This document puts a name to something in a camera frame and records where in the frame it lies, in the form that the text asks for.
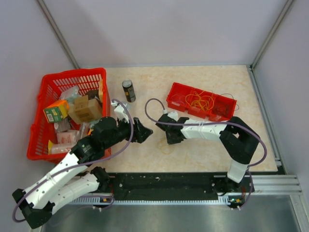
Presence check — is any green orange carton box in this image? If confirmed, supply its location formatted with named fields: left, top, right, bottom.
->
left=43, top=100, right=70, bottom=123

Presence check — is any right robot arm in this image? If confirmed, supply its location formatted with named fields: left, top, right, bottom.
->
left=156, top=114, right=260, bottom=193

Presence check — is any pink snack packet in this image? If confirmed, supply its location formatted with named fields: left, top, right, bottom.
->
left=47, top=130, right=80, bottom=155

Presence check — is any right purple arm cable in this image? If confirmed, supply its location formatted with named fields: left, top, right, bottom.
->
left=144, top=98, right=267, bottom=194

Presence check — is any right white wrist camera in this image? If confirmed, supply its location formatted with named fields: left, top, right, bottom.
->
left=163, top=109, right=179, bottom=120

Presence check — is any red three-compartment bin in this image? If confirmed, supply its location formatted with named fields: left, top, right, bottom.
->
left=166, top=82, right=237, bottom=121

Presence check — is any white slotted cable duct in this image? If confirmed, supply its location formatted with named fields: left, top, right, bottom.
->
left=72, top=194, right=244, bottom=206

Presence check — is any black drink can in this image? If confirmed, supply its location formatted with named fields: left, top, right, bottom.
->
left=122, top=80, right=136, bottom=102

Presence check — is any red plastic shopping basket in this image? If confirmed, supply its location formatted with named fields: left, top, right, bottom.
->
left=26, top=67, right=113, bottom=162

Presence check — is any brown cardboard box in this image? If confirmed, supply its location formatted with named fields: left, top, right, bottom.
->
left=68, top=95, right=102, bottom=124

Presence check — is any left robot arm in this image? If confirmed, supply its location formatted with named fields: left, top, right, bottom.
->
left=12, top=117, right=153, bottom=229

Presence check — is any yellow wire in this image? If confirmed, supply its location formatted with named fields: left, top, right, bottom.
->
left=184, top=89, right=217, bottom=113

